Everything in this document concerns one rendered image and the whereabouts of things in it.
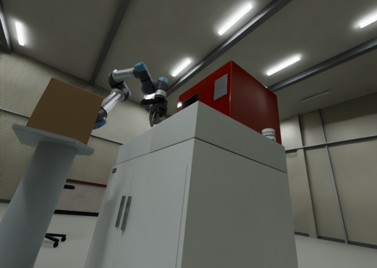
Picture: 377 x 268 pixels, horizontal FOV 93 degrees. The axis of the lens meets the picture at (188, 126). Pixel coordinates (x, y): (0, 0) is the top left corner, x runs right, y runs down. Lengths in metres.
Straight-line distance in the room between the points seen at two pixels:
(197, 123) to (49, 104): 0.72
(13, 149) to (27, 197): 8.92
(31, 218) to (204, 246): 0.68
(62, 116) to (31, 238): 0.50
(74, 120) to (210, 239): 0.80
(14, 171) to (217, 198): 9.39
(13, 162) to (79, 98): 8.81
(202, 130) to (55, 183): 0.68
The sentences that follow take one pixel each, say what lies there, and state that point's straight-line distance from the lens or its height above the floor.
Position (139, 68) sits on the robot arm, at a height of 1.37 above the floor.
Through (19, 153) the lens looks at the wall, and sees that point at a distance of 9.84.
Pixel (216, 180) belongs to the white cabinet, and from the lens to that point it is 0.64.
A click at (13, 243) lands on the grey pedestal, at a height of 0.41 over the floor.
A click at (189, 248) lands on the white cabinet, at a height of 0.50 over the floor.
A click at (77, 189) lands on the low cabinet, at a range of 6.95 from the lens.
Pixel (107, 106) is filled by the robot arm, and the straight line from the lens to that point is 1.39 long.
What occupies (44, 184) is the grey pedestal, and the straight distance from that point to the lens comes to 0.98.
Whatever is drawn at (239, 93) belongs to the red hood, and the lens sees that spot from 1.59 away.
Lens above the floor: 0.60
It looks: 24 degrees up
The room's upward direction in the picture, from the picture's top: 7 degrees clockwise
